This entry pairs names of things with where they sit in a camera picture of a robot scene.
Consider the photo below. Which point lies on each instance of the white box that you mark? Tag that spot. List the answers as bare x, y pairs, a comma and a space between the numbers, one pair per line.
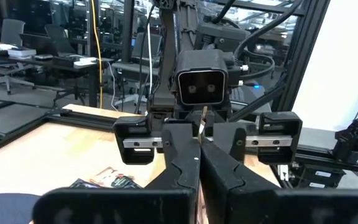
20, 52

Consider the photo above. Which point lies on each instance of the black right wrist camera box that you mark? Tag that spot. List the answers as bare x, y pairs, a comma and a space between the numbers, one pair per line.
202, 62

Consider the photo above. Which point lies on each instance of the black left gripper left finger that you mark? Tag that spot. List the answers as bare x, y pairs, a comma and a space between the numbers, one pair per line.
185, 174

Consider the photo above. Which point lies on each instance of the dark blue tea packet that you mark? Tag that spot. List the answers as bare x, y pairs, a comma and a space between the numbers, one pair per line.
82, 184
202, 124

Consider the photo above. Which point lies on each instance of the round dark blue mat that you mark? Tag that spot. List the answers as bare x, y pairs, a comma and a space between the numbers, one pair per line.
5, 208

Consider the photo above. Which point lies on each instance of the dark office desk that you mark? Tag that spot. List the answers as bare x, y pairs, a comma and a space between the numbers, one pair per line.
42, 61

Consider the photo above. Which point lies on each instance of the grey mesh office chair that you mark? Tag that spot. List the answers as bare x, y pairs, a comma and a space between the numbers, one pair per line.
141, 43

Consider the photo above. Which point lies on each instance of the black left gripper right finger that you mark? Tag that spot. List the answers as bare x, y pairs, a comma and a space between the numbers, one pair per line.
219, 177

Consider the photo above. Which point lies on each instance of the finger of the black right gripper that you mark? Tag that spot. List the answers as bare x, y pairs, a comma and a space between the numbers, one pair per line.
174, 137
232, 137

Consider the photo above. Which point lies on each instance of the pale pink tea packet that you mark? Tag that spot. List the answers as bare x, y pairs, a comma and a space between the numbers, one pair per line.
110, 179

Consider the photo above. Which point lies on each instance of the dark office chair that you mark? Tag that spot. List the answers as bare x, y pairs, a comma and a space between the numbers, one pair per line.
57, 37

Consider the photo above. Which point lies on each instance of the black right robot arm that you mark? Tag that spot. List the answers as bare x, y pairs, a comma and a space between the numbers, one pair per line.
216, 34

